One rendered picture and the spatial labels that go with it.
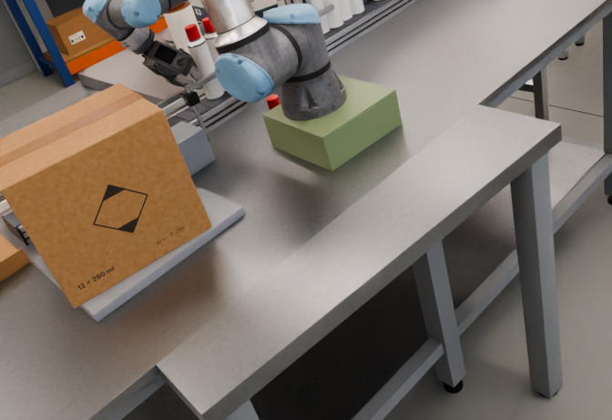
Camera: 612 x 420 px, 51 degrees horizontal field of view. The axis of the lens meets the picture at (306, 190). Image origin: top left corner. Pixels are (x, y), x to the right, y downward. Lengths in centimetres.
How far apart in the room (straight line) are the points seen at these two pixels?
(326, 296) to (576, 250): 141
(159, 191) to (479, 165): 62
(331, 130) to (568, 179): 114
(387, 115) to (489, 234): 76
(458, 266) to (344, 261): 90
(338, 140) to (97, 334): 61
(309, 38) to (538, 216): 63
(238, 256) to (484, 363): 101
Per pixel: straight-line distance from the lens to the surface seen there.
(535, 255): 156
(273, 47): 130
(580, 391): 196
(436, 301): 167
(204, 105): 178
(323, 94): 142
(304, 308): 107
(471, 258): 202
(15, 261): 151
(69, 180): 117
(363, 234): 118
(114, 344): 118
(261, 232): 127
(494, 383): 198
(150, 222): 124
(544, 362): 182
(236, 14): 128
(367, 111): 141
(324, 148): 136
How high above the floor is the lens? 154
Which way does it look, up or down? 32 degrees down
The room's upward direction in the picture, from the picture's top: 17 degrees counter-clockwise
